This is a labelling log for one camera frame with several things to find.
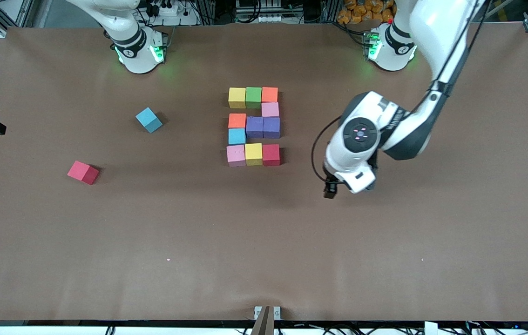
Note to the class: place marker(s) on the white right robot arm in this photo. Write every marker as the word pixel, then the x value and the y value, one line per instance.
pixel 136 51

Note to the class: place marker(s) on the green foam cube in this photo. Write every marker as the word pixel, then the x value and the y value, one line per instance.
pixel 253 97

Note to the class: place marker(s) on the lilac pink foam cube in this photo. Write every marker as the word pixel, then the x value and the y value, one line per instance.
pixel 270 109

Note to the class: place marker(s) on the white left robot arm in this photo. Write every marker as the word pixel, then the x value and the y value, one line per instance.
pixel 362 139

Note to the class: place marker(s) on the light blue foam cube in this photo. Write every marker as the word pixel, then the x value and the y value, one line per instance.
pixel 237 136

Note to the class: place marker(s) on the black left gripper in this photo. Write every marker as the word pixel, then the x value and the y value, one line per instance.
pixel 330 188

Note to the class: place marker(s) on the white electronics box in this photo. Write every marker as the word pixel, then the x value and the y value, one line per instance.
pixel 268 18

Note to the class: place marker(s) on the yellow foam cube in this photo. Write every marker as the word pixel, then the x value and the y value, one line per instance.
pixel 237 97
pixel 253 154

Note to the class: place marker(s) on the brown table cover sheet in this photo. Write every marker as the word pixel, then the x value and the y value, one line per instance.
pixel 264 232

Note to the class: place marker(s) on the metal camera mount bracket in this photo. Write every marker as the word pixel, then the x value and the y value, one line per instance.
pixel 267 316

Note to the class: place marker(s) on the teal foam cube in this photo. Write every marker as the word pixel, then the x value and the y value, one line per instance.
pixel 149 119

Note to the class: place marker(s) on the bag of orange items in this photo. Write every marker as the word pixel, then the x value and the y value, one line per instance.
pixel 366 11

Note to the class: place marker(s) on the red foam cube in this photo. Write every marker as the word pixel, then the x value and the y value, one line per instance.
pixel 83 172
pixel 271 155

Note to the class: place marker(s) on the pink foam cube with dots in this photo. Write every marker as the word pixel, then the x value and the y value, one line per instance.
pixel 236 156

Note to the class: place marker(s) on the orange foam cube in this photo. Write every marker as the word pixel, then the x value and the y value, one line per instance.
pixel 237 121
pixel 269 94

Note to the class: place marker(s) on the purple foam cube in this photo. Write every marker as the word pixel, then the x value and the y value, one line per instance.
pixel 271 128
pixel 254 127

